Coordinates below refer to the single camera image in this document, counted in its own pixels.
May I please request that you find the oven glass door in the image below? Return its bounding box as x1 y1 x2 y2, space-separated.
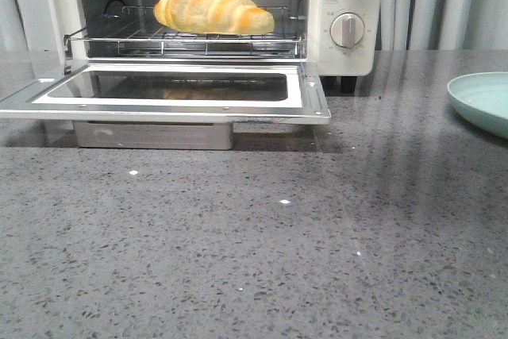
1 62 330 125

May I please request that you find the golden croissant bread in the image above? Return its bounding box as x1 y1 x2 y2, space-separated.
153 0 275 35

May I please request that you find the lower oven control knob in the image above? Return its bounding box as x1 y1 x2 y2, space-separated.
329 13 365 48

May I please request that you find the white Toshiba toaster oven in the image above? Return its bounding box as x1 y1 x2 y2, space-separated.
38 0 385 96

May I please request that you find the grey curtain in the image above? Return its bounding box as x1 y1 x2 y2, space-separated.
1 0 507 52

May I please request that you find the light green plate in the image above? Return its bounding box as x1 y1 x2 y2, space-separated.
447 71 507 139

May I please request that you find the metal oven wire rack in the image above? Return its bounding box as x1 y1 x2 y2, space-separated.
63 6 306 60

